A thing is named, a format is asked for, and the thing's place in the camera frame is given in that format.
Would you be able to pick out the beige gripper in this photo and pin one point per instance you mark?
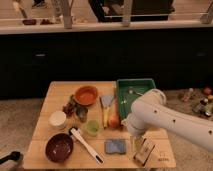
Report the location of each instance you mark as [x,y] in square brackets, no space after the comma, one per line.
[136,141]

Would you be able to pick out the blue sponge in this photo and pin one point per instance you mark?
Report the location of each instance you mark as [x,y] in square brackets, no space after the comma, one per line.
[115,146]

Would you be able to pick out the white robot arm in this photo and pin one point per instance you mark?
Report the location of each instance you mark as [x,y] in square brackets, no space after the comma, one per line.
[149,109]

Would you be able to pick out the orange red bowl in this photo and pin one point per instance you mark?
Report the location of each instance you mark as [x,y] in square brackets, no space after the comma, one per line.
[86,95]

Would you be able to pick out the dark maroon bowl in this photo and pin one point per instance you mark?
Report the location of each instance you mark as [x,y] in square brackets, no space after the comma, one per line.
[59,148]

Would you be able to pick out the orange fruit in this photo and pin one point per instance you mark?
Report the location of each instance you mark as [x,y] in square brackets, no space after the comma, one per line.
[114,121]

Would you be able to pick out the green plastic cup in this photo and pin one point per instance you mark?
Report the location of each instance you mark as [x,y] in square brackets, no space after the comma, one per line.
[92,127]

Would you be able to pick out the metal spoon in tray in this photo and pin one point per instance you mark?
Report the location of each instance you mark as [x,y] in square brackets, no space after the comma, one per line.
[131,91]

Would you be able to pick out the green plastic tray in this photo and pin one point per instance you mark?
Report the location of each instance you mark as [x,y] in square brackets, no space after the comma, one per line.
[125,99]

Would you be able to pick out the grey metal cup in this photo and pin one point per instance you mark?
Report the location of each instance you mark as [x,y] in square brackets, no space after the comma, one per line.
[82,113]

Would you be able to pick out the dark grape bunch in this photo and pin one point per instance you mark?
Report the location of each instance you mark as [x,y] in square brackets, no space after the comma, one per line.
[69,109]

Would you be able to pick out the white cup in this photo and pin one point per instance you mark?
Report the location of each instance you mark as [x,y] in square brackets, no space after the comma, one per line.
[58,120]

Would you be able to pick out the black object at floor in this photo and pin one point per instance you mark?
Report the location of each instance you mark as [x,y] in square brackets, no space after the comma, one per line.
[14,156]

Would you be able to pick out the yellow handled spatula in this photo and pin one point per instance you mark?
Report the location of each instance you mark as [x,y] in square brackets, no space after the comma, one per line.
[106,101]

